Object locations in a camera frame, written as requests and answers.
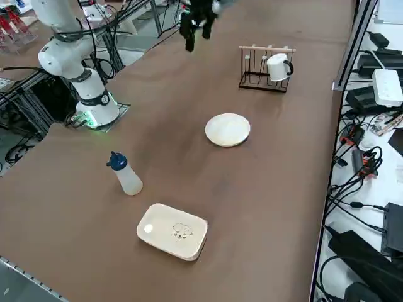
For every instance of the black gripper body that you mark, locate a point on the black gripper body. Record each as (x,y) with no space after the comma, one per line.
(201,7)

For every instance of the transparent blue-capped sauce bottle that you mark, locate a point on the transparent blue-capped sauce bottle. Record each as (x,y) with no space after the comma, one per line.
(129,184)

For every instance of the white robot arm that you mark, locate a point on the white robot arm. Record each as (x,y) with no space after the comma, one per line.
(63,59)

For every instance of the white round plate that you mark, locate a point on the white round plate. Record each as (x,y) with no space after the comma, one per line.
(226,129)

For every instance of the black power adapter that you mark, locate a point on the black power adapter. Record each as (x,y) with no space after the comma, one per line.
(379,39)
(360,99)

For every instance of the black power strip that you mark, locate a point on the black power strip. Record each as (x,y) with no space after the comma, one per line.
(378,64)

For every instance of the red acrylic rack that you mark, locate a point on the red acrylic rack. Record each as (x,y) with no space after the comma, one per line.
(12,28)

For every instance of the red electronic device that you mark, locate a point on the red electronic device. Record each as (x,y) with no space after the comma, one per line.
(352,135)

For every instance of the white power strip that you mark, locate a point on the white power strip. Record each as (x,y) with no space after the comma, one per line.
(387,86)

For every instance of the cream rectangular lidded box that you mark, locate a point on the cream rectangular lidded box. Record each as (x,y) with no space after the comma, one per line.
(170,232)

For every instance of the orange black plug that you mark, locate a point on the orange black plug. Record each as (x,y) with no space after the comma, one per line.
(369,163)

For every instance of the black box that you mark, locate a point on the black box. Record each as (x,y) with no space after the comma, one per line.
(393,229)

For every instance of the aluminium frame post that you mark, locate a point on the aluminium frame post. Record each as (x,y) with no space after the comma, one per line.
(354,47)

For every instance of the black frame stand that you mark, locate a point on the black frame stand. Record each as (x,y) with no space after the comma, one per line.
(37,100)

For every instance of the aluminium table edge rail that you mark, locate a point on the aluminium table edge rail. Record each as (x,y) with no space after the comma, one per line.
(28,277)

